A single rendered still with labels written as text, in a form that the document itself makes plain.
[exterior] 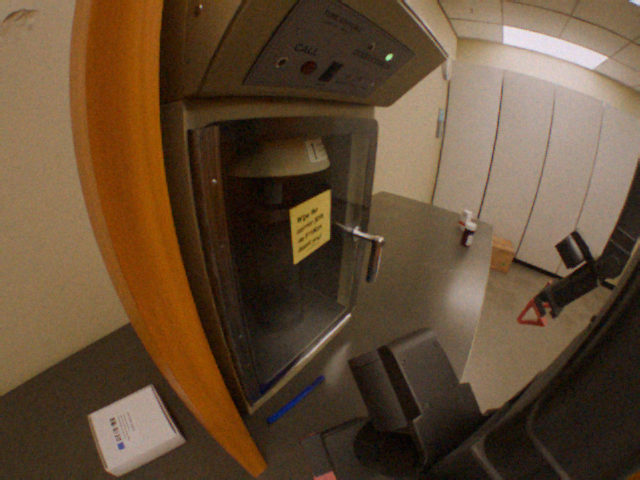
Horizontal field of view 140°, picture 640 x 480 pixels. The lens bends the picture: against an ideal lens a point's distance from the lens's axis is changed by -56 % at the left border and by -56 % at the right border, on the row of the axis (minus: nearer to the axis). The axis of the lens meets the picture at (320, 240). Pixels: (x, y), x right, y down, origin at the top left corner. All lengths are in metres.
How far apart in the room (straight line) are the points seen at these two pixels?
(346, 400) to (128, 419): 0.40
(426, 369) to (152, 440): 0.43
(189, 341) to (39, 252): 0.55
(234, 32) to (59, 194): 0.53
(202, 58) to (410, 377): 0.23
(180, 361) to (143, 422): 0.36
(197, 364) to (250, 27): 0.20
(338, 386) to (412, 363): 0.37
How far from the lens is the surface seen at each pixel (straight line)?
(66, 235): 0.66
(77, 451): 0.62
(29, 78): 0.65
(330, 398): 0.52
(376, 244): 0.42
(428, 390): 0.17
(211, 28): 0.18
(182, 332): 0.15
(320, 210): 0.33
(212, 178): 0.22
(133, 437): 0.51
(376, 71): 0.31
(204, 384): 0.19
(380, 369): 0.18
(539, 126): 3.24
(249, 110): 0.25
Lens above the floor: 1.40
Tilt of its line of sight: 28 degrees down
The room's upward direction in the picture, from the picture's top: 3 degrees clockwise
